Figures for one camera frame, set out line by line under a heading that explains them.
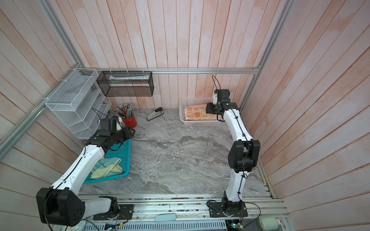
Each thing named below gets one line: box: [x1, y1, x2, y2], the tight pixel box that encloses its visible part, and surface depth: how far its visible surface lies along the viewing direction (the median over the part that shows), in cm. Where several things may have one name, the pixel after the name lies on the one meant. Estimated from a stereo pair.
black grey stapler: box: [145, 106, 165, 121], surface depth 117 cm
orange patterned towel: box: [183, 104, 219, 121], surface depth 113 cm
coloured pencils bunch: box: [114, 102, 134, 120], surface depth 103 cm
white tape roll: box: [258, 216, 282, 231], surface depth 66 cm
